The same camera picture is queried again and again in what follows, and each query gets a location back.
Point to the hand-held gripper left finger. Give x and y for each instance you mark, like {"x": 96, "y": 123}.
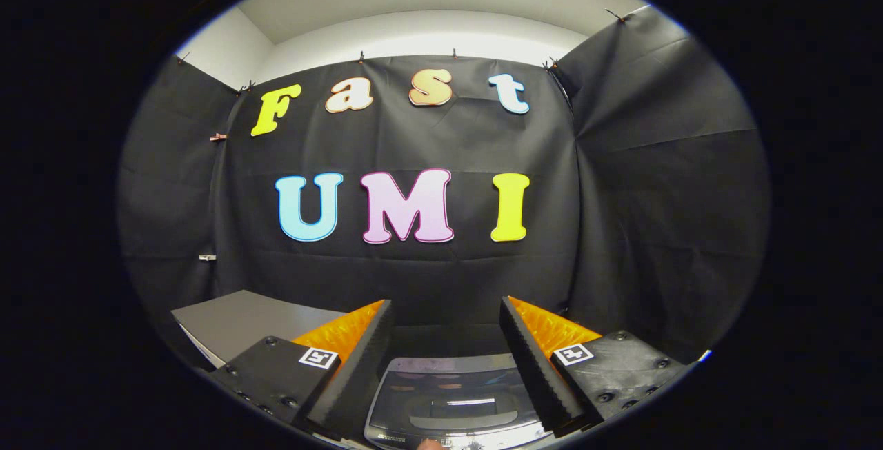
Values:
{"x": 359, "y": 374}

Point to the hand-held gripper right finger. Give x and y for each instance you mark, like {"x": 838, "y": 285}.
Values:
{"x": 534, "y": 374}

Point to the grey washing machine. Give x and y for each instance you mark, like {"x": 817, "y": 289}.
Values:
{"x": 393, "y": 442}

